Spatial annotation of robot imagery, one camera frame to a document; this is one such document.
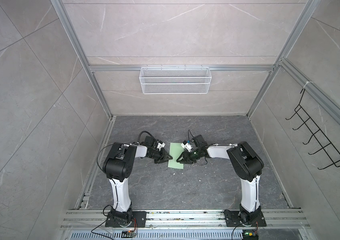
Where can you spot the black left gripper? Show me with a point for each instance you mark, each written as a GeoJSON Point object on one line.
{"type": "Point", "coordinates": [164, 157]}

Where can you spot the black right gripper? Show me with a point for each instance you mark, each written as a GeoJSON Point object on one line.
{"type": "Point", "coordinates": [186, 155]}

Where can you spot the light green paper sheet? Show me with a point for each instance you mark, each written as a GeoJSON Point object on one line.
{"type": "Point", "coordinates": [175, 152]}

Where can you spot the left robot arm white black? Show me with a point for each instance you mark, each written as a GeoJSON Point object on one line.
{"type": "Point", "coordinates": [118, 167]}

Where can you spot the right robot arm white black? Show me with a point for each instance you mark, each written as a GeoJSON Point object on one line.
{"type": "Point", "coordinates": [246, 163]}

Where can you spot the left small circuit board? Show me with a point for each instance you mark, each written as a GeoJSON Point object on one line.
{"type": "Point", "coordinates": [129, 234]}

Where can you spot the small circuit board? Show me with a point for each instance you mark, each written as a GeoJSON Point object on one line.
{"type": "Point", "coordinates": [129, 234]}
{"type": "Point", "coordinates": [250, 235]}

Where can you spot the right small circuit board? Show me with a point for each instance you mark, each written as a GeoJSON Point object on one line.
{"type": "Point", "coordinates": [250, 235]}

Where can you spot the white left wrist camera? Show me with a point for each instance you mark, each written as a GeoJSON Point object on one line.
{"type": "Point", "coordinates": [160, 145]}

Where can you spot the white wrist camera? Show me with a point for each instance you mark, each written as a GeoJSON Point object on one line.
{"type": "Point", "coordinates": [160, 145]}
{"type": "Point", "coordinates": [187, 146]}

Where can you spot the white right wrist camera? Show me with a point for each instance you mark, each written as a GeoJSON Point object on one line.
{"type": "Point", "coordinates": [187, 146]}

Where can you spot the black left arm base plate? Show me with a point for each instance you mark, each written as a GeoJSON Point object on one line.
{"type": "Point", "coordinates": [127, 219]}

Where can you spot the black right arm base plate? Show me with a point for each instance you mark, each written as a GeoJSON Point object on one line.
{"type": "Point", "coordinates": [242, 217]}

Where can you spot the white wire mesh basket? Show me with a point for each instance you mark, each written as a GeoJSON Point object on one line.
{"type": "Point", "coordinates": [175, 80]}

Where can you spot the aluminium frame rail front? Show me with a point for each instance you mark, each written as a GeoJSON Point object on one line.
{"type": "Point", "coordinates": [186, 220]}

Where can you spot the black wire hook rack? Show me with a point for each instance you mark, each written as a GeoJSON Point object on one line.
{"type": "Point", "coordinates": [316, 134]}

